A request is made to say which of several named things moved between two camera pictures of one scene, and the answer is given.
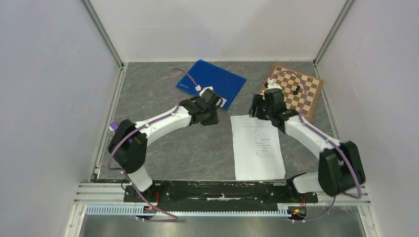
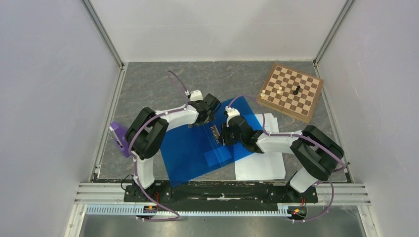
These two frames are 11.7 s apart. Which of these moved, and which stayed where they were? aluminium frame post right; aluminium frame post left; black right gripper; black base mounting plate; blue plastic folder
Moved: blue plastic folder; black right gripper
Stayed: black base mounting plate; aluminium frame post left; aluminium frame post right
